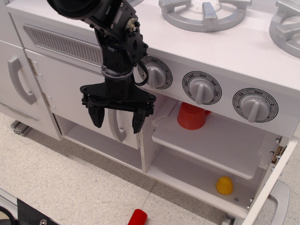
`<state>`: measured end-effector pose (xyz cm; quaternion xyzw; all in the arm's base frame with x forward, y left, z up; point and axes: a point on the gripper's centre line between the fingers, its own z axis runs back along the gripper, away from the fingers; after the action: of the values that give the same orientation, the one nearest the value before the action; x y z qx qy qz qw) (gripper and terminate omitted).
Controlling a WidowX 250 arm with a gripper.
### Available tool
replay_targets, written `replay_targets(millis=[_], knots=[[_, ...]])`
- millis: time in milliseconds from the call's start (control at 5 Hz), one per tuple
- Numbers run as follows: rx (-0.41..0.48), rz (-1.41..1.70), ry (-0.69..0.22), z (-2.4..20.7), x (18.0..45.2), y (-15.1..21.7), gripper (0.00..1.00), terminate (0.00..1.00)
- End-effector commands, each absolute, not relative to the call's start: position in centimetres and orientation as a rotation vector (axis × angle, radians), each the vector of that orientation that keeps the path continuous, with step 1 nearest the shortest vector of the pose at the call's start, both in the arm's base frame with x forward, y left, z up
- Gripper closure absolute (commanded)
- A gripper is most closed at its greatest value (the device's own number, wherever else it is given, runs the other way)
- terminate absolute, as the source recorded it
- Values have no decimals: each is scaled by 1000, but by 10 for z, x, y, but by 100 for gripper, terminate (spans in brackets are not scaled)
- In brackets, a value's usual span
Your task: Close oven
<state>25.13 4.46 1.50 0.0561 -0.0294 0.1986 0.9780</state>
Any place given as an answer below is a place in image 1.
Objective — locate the grey centre burner grate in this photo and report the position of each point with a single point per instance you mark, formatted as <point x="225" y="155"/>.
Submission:
<point x="204" y="15"/>

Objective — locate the grey right burner grate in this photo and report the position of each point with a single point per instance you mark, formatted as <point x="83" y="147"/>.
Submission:
<point x="283" y="34"/>

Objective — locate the red cylinder on floor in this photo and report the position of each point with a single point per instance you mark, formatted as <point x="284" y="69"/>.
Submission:
<point x="138" y="217"/>

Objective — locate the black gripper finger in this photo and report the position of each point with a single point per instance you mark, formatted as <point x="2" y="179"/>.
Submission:
<point x="97" y="114"/>
<point x="138" y="120"/>

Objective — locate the white oven door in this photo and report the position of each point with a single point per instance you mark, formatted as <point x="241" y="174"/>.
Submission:
<point x="271" y="189"/>

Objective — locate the white cabinet door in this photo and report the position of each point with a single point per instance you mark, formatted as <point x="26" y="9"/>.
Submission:
<point x="61" y="82"/>

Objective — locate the grey stove knob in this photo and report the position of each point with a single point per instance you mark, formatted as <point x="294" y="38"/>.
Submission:
<point x="159" y="74"/>
<point x="255" y="105"/>
<point x="202" y="88"/>

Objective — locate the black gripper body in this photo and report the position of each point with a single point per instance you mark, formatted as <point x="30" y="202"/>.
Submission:
<point x="121" y="95"/>

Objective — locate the white left fridge door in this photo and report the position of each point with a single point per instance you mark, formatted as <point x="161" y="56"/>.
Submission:
<point x="38" y="115"/>

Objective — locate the white toy kitchen stove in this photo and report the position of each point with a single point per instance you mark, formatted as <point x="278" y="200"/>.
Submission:
<point x="208" y="106"/>

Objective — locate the white oven shelf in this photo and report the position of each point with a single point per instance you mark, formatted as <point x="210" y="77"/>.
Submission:
<point x="227" y="144"/>

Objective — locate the grey middle stove knob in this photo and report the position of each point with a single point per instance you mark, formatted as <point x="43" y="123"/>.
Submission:
<point x="202" y="88"/>

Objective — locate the grey left stove knob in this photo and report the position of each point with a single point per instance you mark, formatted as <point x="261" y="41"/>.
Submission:
<point x="159" y="74"/>

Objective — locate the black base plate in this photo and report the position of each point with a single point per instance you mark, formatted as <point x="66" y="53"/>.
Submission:
<point x="27" y="215"/>

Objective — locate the yellow toy shell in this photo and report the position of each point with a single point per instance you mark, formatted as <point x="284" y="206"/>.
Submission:
<point x="224" y="185"/>

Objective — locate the grey vent grille panel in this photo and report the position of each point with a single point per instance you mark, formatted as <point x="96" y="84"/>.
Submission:
<point x="64" y="45"/>

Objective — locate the grey cabinet door handle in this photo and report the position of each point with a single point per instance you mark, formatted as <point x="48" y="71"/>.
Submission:
<point x="118" y="133"/>

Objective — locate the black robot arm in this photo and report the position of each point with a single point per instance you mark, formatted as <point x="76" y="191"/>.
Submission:
<point x="117" y="31"/>

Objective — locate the aluminium frame rail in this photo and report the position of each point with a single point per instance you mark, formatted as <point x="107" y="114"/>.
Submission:
<point x="20" y="128"/>

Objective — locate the grey right stove knob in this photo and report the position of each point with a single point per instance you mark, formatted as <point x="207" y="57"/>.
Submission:
<point x="255" y="105"/>

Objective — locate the grey fridge door handle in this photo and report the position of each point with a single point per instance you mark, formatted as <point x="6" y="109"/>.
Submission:
<point x="14" y="66"/>

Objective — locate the red plastic cup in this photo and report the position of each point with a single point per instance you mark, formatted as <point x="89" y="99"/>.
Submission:
<point x="191" y="117"/>

